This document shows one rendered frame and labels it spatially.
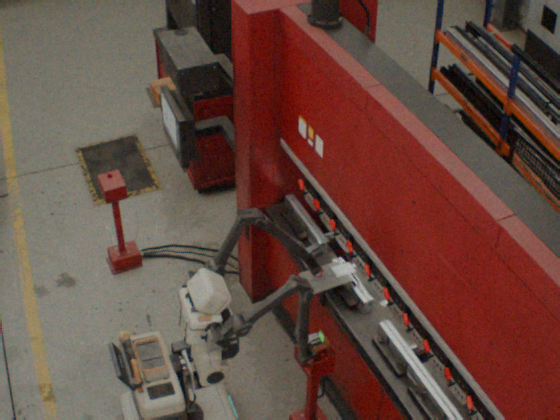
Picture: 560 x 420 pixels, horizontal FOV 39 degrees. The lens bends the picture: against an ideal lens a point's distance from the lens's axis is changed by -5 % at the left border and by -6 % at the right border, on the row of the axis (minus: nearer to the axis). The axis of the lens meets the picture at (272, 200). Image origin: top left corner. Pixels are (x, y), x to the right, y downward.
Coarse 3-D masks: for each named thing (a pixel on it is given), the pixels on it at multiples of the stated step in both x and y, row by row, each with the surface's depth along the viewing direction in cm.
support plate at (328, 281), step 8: (328, 264) 482; (336, 264) 482; (304, 272) 477; (328, 272) 477; (312, 280) 472; (320, 280) 472; (328, 280) 472; (336, 280) 472; (344, 280) 472; (352, 280) 472; (320, 288) 467; (328, 288) 467
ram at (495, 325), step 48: (288, 48) 463; (288, 96) 483; (336, 96) 423; (288, 144) 503; (336, 144) 439; (384, 144) 388; (336, 192) 456; (384, 192) 402; (432, 192) 358; (384, 240) 416; (432, 240) 369; (480, 240) 331; (432, 288) 381; (480, 288) 340; (528, 288) 307; (432, 336) 393; (480, 336) 350; (528, 336) 314; (480, 384) 359; (528, 384) 321
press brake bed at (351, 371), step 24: (288, 264) 529; (288, 312) 567; (312, 312) 511; (336, 336) 483; (336, 360) 494; (360, 360) 458; (336, 384) 513; (360, 384) 467; (384, 384) 435; (336, 408) 519; (360, 408) 477; (384, 408) 443
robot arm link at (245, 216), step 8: (240, 216) 427; (248, 216) 427; (256, 216) 427; (240, 224) 428; (232, 232) 431; (240, 232) 432; (224, 240) 437; (232, 240) 433; (224, 248) 436; (232, 248) 437; (216, 256) 441; (224, 256) 438; (216, 264) 439; (224, 264) 440; (216, 272) 440
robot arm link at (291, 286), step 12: (288, 288) 406; (300, 288) 406; (312, 288) 410; (264, 300) 410; (276, 300) 408; (240, 312) 415; (252, 312) 410; (264, 312) 410; (240, 324) 409; (252, 324) 411; (240, 336) 412
